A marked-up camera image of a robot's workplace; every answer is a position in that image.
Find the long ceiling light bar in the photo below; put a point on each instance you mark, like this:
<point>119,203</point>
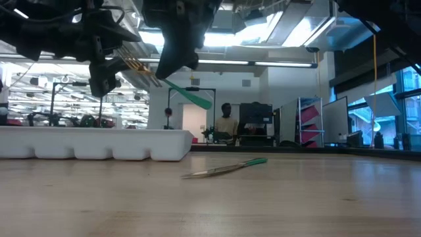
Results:
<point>283,64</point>

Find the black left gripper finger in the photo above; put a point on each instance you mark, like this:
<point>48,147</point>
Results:
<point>125,36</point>

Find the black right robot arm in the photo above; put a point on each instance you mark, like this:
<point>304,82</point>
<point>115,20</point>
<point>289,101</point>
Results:
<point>394,19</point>

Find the grey ceiling box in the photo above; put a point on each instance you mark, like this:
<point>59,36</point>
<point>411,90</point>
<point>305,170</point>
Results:
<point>229,21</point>

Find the black computer monitor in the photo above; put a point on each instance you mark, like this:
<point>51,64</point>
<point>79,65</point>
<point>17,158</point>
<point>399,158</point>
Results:
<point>256,113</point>

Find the white plastic cutlery tray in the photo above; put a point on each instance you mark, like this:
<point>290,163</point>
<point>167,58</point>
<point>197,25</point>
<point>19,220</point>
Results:
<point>98,141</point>

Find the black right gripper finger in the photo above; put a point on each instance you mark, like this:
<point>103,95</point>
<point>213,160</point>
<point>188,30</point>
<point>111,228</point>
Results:
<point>179,52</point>

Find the white angled hanging panel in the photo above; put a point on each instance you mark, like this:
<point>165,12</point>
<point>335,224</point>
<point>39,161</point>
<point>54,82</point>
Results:
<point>383,105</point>

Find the black box device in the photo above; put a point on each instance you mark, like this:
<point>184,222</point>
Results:
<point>355,140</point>

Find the white board panel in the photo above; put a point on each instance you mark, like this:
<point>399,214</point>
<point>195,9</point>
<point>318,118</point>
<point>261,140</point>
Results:
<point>335,121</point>

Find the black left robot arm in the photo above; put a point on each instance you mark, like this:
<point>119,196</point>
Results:
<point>39,36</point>

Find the grey board panel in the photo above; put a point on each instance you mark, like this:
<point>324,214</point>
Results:
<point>289,121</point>

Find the black gantry frame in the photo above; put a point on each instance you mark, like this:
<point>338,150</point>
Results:
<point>77,84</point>
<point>191,89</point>

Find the black bottle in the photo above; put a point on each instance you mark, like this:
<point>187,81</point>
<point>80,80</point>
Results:
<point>379,141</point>

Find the black aluminium table frame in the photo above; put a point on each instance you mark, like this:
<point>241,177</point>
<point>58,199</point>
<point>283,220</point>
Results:
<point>329,150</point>

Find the metal shelf pink bins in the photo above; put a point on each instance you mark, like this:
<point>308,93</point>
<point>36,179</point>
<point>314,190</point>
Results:
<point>309,115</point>

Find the black green desk device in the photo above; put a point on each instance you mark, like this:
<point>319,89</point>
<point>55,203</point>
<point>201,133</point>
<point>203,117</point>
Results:
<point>210,135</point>

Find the person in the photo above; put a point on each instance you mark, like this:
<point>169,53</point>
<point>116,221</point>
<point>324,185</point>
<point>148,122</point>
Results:
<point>227,126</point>

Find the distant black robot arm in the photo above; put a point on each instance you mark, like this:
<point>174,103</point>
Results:
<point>52,119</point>

